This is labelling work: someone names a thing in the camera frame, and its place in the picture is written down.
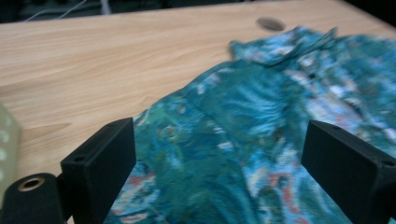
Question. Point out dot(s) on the teal patterned cloth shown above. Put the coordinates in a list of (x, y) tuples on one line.
[(249, 133)]

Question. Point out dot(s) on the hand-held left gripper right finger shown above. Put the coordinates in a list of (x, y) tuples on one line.
[(351, 168)]

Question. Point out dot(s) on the white metal stand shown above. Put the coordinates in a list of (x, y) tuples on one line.
[(105, 6)]

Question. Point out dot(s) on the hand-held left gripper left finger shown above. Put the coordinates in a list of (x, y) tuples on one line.
[(99, 165)]

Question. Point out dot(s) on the light green plastic basket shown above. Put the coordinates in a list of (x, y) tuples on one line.
[(7, 149)]

